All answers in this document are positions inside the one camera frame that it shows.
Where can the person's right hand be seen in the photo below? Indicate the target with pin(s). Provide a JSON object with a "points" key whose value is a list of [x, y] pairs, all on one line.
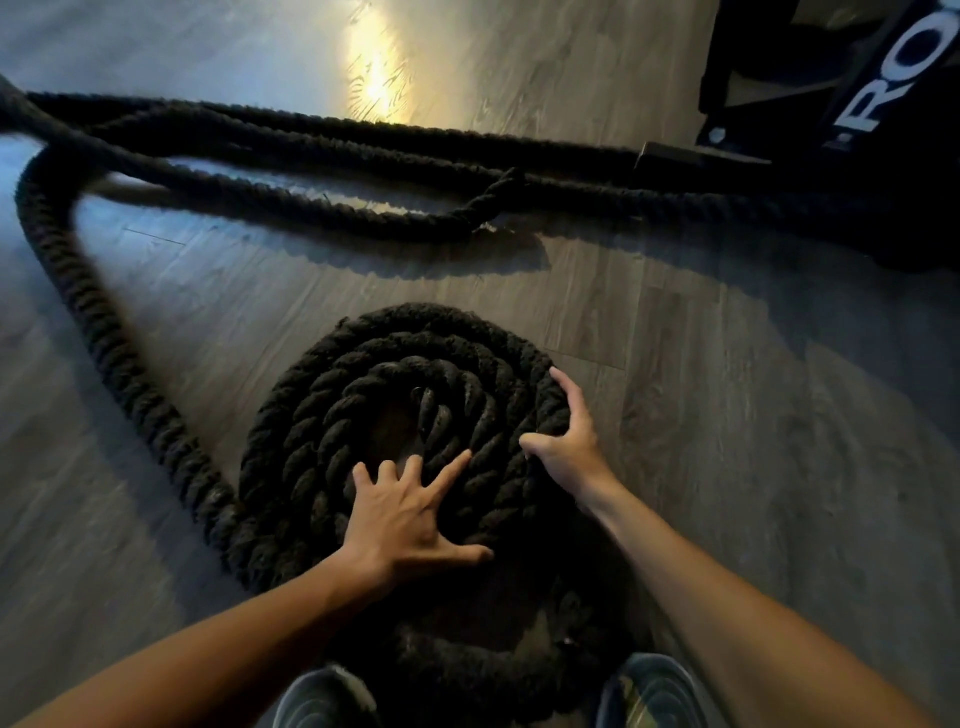
{"points": [[577, 461]]}

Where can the person's left hand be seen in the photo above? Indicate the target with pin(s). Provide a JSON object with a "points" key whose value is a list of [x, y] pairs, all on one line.
{"points": [[397, 532]]}

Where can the person's right forearm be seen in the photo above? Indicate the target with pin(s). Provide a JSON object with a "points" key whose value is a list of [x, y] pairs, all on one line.
{"points": [[735, 622]]}

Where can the person's left forearm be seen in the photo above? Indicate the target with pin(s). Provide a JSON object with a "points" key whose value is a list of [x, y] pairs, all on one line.
{"points": [[225, 660]]}

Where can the person's left grey sneaker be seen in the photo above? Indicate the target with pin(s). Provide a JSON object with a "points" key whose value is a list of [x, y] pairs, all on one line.
{"points": [[322, 705]]}

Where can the person's grey sneaker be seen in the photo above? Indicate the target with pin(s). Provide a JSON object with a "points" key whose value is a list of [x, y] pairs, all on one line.
{"points": [[322, 705], [660, 697]]}

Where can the person's right grey sneaker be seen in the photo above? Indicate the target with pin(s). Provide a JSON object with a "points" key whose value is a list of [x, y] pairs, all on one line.
{"points": [[660, 697]]}

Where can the black gym rack base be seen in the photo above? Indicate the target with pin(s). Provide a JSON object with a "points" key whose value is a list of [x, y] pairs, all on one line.
{"points": [[750, 60]]}

